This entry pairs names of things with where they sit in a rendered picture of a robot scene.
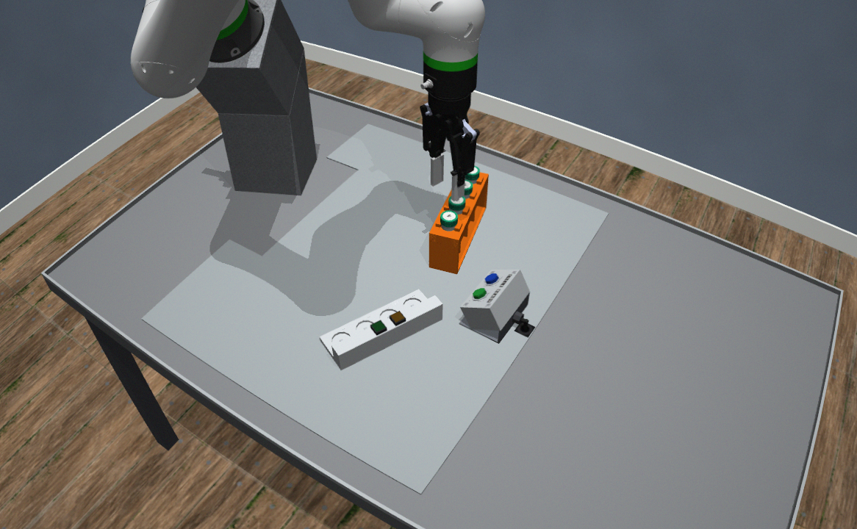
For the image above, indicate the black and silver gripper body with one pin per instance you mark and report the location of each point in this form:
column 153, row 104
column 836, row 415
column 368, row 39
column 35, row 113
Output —
column 452, row 109

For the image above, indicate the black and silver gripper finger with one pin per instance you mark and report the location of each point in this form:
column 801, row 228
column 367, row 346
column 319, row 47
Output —
column 432, row 132
column 462, row 164

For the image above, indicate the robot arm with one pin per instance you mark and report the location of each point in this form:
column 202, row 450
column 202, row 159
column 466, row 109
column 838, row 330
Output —
column 172, row 50

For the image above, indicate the light grey bench mat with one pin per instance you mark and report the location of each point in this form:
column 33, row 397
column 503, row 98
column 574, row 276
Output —
column 257, row 319

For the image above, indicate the orange tube rack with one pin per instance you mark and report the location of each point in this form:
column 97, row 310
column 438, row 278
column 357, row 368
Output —
column 444, row 246

